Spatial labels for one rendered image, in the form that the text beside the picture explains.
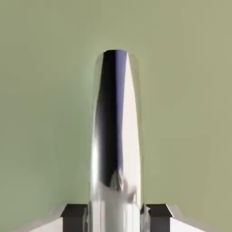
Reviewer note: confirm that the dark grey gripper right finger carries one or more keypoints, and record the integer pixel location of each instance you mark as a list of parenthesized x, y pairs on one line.
[(159, 220)]

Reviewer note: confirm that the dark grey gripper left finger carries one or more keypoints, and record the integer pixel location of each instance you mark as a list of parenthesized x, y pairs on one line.
[(74, 219)]

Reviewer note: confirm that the sage green drawer front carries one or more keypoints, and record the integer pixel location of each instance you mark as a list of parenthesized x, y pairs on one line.
[(36, 90)]

